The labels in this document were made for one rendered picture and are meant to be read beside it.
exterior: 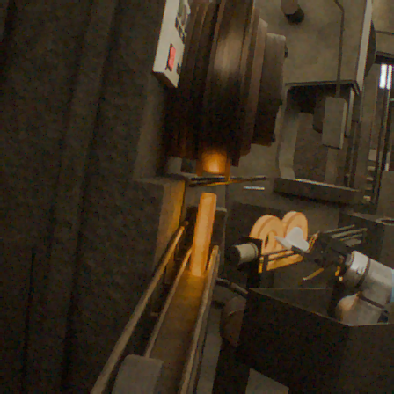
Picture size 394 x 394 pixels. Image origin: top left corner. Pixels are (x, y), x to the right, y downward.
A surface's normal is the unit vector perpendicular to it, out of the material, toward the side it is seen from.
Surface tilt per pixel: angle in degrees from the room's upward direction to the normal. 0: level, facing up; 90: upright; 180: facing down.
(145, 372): 13
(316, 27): 90
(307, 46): 90
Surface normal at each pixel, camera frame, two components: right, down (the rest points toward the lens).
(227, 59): -0.04, -0.05
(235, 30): 0.02, -0.39
